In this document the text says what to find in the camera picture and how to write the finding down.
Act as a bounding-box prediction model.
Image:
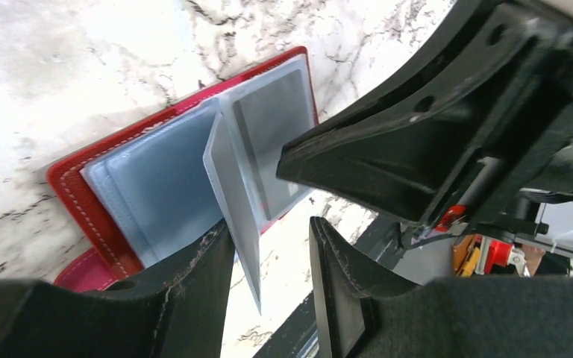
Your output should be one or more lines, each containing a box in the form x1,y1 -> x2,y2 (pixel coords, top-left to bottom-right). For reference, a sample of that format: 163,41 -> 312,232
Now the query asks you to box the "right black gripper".
318,1 -> 573,235

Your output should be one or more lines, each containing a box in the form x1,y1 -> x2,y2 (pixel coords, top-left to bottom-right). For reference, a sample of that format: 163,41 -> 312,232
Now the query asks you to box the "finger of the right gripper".
277,98 -> 508,225

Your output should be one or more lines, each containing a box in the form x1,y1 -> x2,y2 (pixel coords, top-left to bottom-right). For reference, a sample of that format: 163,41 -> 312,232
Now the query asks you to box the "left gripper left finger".
0,221 -> 234,357

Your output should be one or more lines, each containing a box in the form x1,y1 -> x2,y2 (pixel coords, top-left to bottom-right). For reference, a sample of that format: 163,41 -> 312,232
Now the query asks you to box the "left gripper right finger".
309,216 -> 573,358

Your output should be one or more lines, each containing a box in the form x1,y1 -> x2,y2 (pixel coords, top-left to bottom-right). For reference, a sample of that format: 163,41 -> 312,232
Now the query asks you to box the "red leather card holder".
47,46 -> 319,297

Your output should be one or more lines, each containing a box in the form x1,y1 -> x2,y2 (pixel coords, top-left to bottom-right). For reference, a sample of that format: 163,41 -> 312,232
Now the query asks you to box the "yellow connector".
452,234 -> 482,277

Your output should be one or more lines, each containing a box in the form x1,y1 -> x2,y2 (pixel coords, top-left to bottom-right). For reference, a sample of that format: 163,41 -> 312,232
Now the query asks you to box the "black mounting base rail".
255,215 -> 415,357

